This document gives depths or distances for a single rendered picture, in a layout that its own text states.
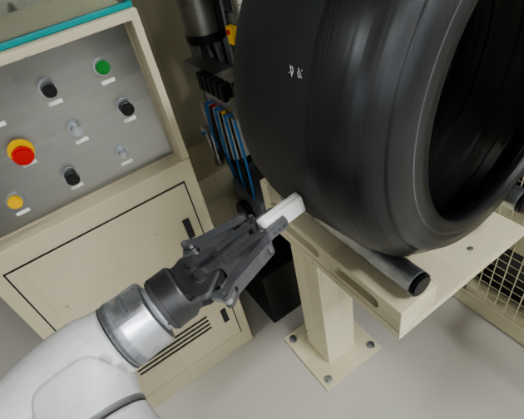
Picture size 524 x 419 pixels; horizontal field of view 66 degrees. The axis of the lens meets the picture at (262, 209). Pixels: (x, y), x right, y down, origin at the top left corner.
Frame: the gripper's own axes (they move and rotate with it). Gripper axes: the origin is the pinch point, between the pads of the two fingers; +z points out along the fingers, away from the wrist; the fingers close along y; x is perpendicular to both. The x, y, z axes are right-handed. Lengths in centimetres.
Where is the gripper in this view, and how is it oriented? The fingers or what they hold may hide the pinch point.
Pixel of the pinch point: (281, 215)
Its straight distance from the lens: 56.0
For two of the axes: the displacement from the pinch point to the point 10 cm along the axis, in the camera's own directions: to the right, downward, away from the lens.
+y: -5.5, -4.8, 6.8
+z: 7.8, -5.8, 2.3
